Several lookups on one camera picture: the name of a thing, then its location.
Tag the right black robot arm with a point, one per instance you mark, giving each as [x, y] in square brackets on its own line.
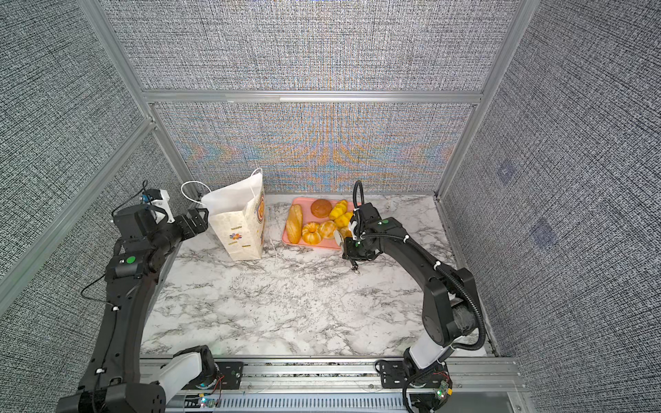
[469, 331]

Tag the pink plastic tray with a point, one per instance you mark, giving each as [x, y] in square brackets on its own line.
[305, 202]

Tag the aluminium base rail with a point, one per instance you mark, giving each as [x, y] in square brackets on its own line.
[355, 384]

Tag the round brown bun fake bread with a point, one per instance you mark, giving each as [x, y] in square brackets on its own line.
[321, 208]

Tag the oval yellow fake bread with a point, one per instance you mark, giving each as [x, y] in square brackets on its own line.
[338, 210]

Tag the white paper bag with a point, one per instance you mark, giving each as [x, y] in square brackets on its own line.
[237, 216]

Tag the round pumpkin-shaped fake bread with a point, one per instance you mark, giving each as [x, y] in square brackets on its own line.
[310, 233]

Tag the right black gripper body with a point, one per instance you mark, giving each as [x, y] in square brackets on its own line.
[358, 249]

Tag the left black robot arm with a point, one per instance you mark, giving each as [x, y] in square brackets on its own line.
[95, 394]

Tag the yellow striped croissant fake bread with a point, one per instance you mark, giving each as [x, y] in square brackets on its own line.
[343, 221]

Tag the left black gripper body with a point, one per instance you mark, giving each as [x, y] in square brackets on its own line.
[172, 234]

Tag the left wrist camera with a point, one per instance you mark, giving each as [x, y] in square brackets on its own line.
[157, 201]

